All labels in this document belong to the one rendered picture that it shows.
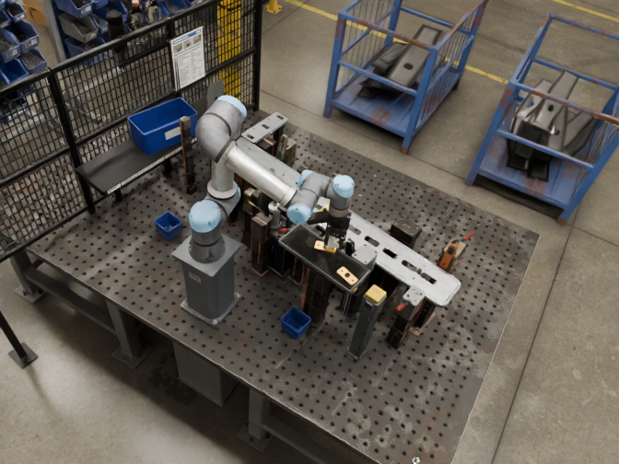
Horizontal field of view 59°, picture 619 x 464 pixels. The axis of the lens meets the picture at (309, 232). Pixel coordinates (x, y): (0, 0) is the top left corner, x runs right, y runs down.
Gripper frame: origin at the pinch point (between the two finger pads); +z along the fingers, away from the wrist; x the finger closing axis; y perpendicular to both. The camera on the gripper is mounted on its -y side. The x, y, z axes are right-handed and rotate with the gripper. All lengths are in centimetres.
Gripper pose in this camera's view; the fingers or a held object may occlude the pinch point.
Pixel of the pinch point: (325, 244)
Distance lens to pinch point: 214.6
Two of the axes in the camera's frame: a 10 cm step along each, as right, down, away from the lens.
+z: -1.0, 6.5, 7.5
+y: 9.6, 2.5, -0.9
